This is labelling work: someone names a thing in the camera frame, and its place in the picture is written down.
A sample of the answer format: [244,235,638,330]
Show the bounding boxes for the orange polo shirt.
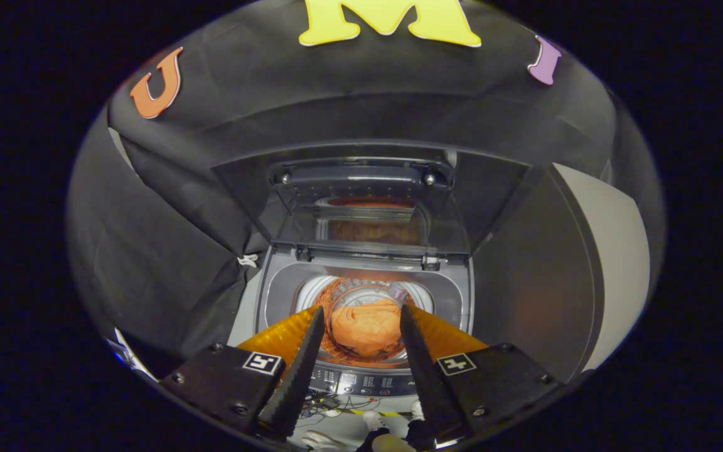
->
[329,298,404,357]

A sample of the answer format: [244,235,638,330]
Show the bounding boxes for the grey cabinet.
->
[471,162,651,385]

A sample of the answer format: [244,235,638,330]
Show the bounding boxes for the black backdrop cloth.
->
[65,0,667,377]

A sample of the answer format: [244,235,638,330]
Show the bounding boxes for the dark washing machine lid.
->
[211,141,532,261]

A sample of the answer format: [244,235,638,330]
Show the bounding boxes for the tangled black cables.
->
[302,390,372,420]

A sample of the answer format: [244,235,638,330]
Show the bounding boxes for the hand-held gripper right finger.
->
[399,304,563,443]

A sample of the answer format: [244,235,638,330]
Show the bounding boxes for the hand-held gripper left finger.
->
[161,306,326,440]

